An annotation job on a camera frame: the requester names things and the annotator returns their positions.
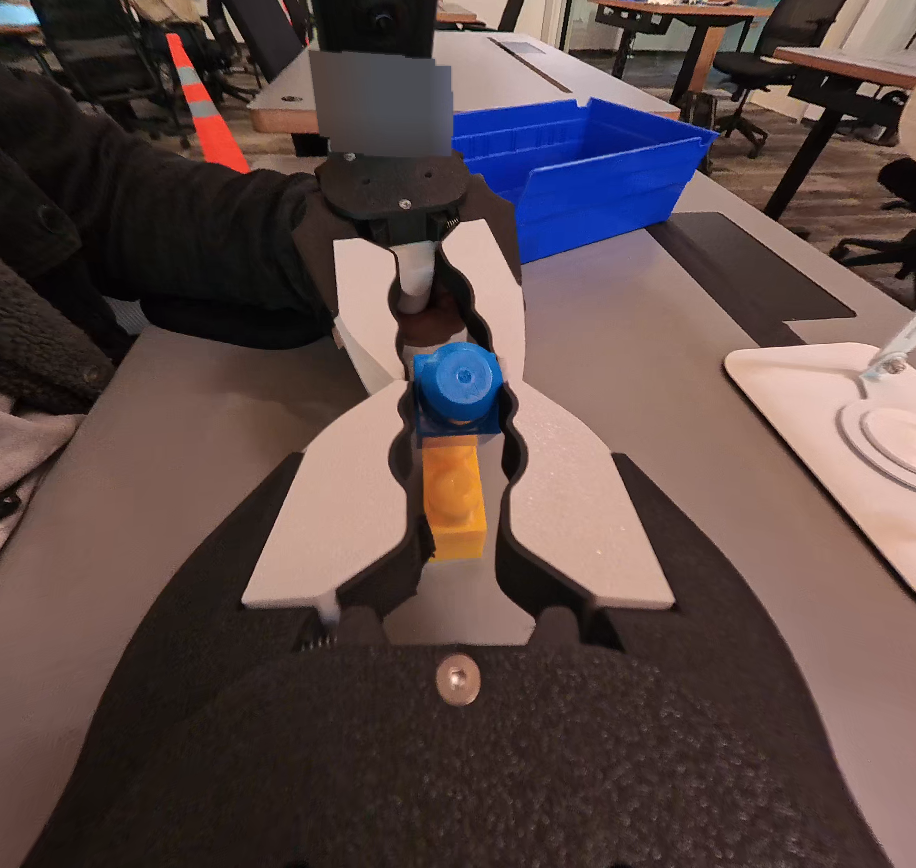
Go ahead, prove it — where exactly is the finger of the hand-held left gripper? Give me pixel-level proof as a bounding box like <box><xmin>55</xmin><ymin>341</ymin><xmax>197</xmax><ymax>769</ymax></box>
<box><xmin>333</xmin><ymin>238</ymin><xmax>415</xmax><ymax>400</ymax></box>
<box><xmin>440</xmin><ymin>217</ymin><xmax>527</xmax><ymax>390</ymax></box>

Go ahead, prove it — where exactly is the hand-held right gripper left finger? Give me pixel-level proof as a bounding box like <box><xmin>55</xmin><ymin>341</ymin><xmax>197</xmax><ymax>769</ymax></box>
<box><xmin>242</xmin><ymin>380</ymin><xmax>437</xmax><ymax>640</ymax></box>

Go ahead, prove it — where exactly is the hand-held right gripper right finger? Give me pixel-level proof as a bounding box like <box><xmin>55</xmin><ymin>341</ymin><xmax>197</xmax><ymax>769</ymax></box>
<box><xmin>497</xmin><ymin>380</ymin><xmax>677</xmax><ymax>613</ymax></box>

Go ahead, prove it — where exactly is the blue one-stud mega block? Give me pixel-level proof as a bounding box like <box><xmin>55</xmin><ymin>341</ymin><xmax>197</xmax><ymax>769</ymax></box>
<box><xmin>413</xmin><ymin>342</ymin><xmax>502</xmax><ymax>447</ymax></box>

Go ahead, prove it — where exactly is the orange two-stud mega block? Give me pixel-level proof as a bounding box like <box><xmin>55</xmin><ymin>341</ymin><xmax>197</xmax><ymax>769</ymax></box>
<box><xmin>421</xmin><ymin>435</ymin><xmax>489</xmax><ymax>561</ymax></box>

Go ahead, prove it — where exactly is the blue plastic bin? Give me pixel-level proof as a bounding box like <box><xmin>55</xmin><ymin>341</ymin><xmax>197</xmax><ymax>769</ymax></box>
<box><xmin>451</xmin><ymin>97</ymin><xmax>720</xmax><ymax>266</ymax></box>

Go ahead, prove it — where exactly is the person's left forearm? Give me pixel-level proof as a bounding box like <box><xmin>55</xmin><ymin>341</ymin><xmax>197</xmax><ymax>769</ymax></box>
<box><xmin>0</xmin><ymin>67</ymin><xmax>337</xmax><ymax>350</ymax></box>

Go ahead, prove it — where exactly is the person's left hand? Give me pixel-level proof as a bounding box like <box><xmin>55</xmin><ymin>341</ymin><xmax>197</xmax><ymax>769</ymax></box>
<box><xmin>396</xmin><ymin>287</ymin><xmax>482</xmax><ymax>348</ymax></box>

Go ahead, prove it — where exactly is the orange traffic cone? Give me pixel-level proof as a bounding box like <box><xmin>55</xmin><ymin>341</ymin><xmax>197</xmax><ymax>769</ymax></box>
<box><xmin>166</xmin><ymin>32</ymin><xmax>251</xmax><ymax>175</ymax></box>

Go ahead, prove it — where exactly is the white base document stand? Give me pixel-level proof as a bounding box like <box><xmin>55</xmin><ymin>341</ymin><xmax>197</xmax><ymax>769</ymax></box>
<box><xmin>724</xmin><ymin>313</ymin><xmax>916</xmax><ymax>593</ymax></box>

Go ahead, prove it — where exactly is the black backpack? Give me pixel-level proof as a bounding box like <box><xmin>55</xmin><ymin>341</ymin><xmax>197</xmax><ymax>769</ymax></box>
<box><xmin>680</xmin><ymin>90</ymin><xmax>720</xmax><ymax>175</ymax></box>

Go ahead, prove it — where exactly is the grey sweatshirt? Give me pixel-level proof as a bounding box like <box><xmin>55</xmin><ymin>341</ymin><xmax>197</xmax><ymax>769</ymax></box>
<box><xmin>0</xmin><ymin>392</ymin><xmax>87</xmax><ymax>547</ymax></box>

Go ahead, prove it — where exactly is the dark fleece jacket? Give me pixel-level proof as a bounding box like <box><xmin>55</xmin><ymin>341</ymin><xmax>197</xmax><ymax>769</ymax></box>
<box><xmin>0</xmin><ymin>256</ymin><xmax>137</xmax><ymax>414</ymax></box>

